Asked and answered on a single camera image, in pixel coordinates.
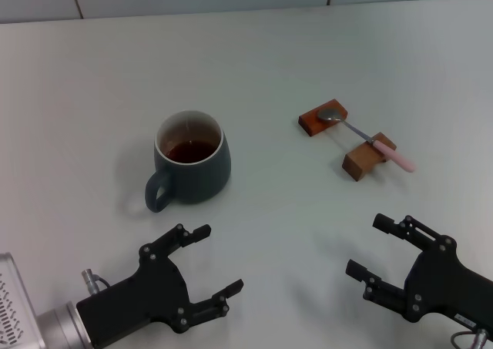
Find grey ceramic cup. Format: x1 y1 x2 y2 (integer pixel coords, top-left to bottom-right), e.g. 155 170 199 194
144 110 233 213

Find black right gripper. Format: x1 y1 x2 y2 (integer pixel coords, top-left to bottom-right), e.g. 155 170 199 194
345 213 493 333

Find white vented box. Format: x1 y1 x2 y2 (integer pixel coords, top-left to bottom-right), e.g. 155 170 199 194
0 252 40 346

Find pink handled metal spoon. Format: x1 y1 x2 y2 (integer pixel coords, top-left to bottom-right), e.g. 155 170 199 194
316 108 417 173

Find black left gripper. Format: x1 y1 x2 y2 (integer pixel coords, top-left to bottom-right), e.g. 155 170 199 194
75 223 245 348

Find reddish wooden block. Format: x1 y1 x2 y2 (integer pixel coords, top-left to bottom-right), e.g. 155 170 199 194
298 98 349 137

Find light brown wooden block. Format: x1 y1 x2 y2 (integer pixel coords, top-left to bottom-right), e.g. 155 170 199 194
341 132 397 182

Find right gripper grey cable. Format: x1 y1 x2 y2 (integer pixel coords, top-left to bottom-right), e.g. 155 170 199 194
449 328 493 349

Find left gripper cable with plug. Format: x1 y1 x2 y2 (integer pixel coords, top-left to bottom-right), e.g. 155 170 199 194
81 269 112 293

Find dark brown coffee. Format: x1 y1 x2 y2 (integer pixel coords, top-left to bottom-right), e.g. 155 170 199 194
165 140 219 163

